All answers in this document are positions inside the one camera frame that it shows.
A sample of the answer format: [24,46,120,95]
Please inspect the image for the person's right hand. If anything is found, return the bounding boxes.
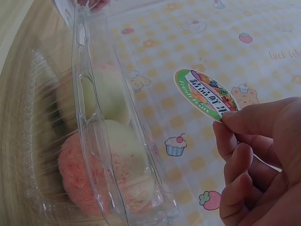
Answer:
[212,97,301,226]

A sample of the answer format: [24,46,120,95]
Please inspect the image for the person's left hand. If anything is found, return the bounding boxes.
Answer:
[76,0,109,12]

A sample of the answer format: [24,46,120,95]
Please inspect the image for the clear plastic clamshell box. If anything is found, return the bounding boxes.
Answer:
[21,0,181,226]

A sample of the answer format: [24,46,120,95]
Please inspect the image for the oval fruit print sticker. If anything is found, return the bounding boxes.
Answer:
[173,68,241,124]

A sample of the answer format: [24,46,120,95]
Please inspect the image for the pink and green peach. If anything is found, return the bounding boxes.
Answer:
[55,61,137,126]
[57,119,156,214]

